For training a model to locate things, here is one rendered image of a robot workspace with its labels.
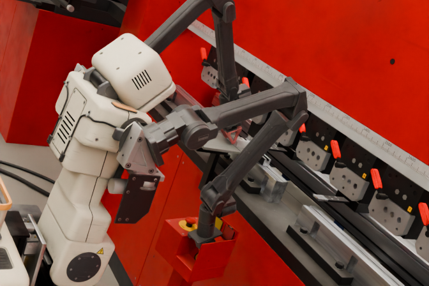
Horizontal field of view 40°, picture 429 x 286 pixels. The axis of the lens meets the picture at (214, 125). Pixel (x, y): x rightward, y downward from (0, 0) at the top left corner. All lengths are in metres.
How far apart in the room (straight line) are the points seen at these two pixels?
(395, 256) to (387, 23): 0.79
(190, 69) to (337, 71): 1.26
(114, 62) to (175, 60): 1.50
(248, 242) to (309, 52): 0.72
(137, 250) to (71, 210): 1.21
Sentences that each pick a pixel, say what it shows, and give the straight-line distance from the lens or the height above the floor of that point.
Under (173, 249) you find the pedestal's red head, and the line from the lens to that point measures 2.06.
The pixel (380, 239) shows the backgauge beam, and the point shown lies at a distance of 2.21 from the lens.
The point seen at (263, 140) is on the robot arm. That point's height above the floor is 1.20.
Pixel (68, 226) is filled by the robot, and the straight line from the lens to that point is 1.74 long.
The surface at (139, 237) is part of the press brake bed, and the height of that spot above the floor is 0.31.
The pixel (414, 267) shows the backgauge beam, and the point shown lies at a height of 0.95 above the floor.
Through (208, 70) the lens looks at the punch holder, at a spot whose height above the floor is 1.16.
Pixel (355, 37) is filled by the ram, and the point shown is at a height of 1.57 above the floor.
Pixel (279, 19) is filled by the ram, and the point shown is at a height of 1.51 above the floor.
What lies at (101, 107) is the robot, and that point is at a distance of 1.54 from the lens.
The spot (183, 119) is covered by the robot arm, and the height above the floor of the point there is 1.26.
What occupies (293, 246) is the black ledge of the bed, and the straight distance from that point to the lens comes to 2.03.
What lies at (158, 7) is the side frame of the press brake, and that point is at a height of 1.32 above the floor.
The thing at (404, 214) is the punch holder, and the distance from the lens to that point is 1.80.
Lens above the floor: 1.70
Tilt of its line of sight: 16 degrees down
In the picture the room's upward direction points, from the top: 20 degrees clockwise
